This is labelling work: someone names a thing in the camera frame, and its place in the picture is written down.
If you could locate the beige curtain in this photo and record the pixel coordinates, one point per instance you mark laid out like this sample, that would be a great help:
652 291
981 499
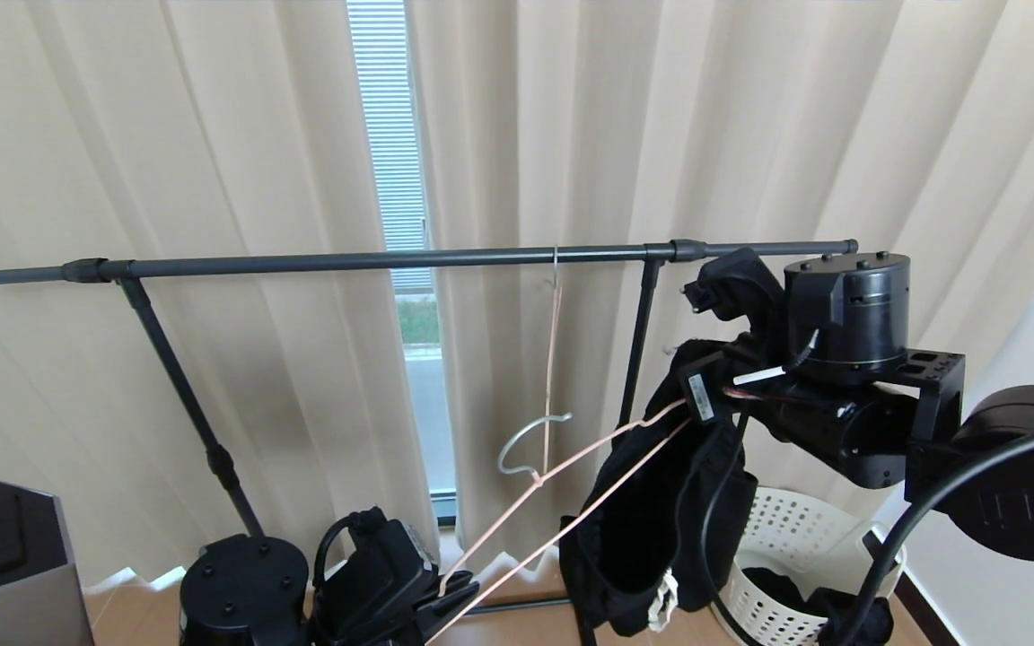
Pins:
661 135
167 135

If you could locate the pink clothes hanger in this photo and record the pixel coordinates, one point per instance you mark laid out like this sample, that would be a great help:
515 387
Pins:
571 462
552 359

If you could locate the black clothes rack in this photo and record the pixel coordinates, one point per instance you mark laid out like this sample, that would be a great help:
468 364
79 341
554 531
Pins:
302 263

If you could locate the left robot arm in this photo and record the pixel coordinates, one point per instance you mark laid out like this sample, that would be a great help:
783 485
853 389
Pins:
243 592

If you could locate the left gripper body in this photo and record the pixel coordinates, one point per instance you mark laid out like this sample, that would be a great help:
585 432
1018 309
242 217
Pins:
364 631

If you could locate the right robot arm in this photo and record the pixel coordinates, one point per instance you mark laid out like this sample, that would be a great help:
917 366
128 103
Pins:
849 314

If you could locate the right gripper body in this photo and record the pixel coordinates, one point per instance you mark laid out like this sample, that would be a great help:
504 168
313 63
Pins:
840 431

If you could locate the black garment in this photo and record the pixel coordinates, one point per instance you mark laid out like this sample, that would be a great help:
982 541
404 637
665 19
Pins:
786 588
634 538

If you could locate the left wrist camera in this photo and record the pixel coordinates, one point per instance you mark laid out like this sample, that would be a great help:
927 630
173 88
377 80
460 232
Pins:
391 556

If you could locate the white laundry basket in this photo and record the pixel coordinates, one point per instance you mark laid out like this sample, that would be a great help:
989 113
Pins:
795 520

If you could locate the window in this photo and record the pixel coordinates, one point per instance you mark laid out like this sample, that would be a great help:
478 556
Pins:
391 135

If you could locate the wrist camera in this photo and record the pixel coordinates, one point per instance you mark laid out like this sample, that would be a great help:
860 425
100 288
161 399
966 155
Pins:
737 283
391 556

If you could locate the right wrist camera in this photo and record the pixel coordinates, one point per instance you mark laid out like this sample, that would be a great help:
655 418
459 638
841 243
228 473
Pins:
737 283

